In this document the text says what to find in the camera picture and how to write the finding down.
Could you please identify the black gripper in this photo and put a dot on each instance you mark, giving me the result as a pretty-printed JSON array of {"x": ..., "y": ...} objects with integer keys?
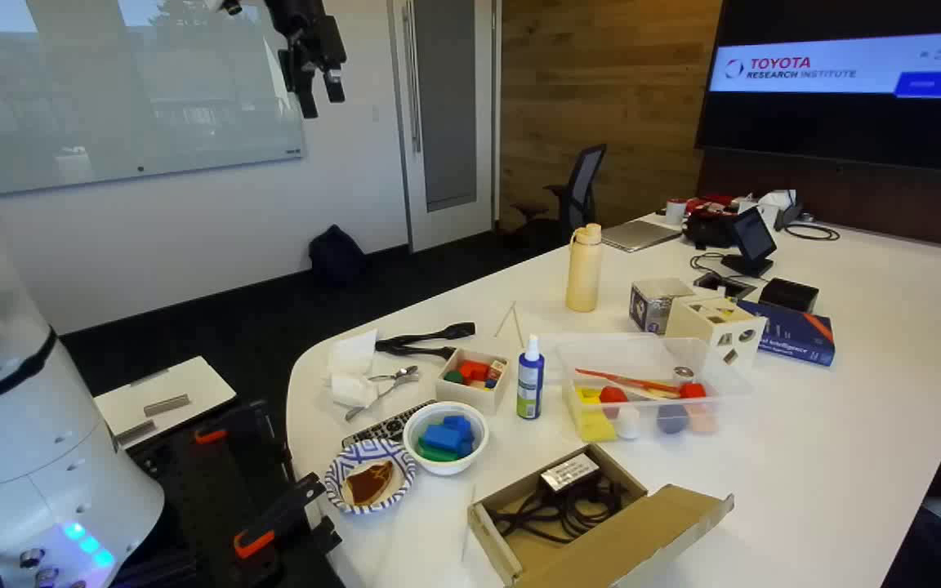
[{"x": 310, "y": 39}]

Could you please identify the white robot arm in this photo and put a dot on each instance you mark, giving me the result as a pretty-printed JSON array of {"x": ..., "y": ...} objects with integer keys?
[{"x": 76, "y": 507}]

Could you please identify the small box of coloured blocks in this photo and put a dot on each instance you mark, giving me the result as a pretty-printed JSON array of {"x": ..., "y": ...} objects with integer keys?
[{"x": 475, "y": 381}]

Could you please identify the small purple white box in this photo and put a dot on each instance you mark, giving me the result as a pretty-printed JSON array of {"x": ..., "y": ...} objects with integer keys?
[{"x": 653, "y": 298}]

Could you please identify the open cardboard box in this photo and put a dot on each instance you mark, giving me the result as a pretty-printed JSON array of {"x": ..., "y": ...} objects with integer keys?
[{"x": 585, "y": 519}]

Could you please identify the blue flat box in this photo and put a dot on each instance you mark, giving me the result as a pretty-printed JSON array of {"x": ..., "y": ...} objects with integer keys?
[{"x": 794, "y": 334}]

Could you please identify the white door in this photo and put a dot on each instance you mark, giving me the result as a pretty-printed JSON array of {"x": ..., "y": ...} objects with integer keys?
[{"x": 444, "y": 73}]

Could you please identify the black backpack on floor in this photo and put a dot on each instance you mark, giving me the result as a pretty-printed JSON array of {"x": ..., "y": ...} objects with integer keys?
[{"x": 339, "y": 260}]

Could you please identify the glass whiteboard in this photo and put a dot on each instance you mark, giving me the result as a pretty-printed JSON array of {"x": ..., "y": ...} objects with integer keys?
[{"x": 124, "y": 88}]

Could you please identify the black office chair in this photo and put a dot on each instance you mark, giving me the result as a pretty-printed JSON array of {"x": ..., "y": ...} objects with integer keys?
[{"x": 576, "y": 200}]

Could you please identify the black tongs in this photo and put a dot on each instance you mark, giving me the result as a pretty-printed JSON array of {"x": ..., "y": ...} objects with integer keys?
[{"x": 425, "y": 344}]

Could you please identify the wooden chopsticks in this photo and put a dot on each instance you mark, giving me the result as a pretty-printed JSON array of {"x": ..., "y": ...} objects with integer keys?
[{"x": 511, "y": 325}]

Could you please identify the metal spoon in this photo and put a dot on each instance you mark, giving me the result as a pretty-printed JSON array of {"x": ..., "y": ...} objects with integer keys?
[{"x": 409, "y": 374}]

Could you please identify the white crumpled napkin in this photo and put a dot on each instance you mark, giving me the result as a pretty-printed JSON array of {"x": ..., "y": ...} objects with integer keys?
[{"x": 348, "y": 370}]

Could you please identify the cream plastic bottle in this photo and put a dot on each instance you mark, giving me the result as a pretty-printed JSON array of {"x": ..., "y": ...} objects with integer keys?
[{"x": 584, "y": 268}]

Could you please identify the grey laptop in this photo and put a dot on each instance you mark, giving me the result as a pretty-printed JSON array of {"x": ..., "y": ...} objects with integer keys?
[{"x": 631, "y": 236}]

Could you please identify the black remote control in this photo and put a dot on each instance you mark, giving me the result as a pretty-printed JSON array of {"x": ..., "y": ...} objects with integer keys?
[{"x": 388, "y": 429}]

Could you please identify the white glue bottle blue label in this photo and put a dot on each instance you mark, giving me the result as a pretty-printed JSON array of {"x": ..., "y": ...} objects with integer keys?
[{"x": 531, "y": 381}]

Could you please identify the white bowl with blue blocks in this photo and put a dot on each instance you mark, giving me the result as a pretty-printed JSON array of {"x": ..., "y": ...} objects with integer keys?
[{"x": 444, "y": 435}]

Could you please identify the white board with metal bars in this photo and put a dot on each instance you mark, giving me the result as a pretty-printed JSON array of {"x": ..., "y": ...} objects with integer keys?
[{"x": 165, "y": 400}]

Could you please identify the blue patterned plate with food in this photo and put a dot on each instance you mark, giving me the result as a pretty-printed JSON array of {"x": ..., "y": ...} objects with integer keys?
[{"x": 368, "y": 482}]

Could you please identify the clear plastic bin with toys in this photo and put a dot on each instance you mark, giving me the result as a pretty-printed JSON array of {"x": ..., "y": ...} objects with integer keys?
[{"x": 623, "y": 385}]

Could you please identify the small black tablet stand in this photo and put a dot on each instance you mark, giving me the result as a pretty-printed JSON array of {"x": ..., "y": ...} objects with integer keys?
[{"x": 754, "y": 247}]

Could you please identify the black clamp with orange handles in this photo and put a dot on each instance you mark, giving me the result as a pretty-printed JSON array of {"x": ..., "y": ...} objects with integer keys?
[{"x": 243, "y": 512}]

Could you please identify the wall mounted tv screen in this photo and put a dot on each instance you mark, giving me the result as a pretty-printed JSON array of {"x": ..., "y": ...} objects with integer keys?
[{"x": 834, "y": 78}]

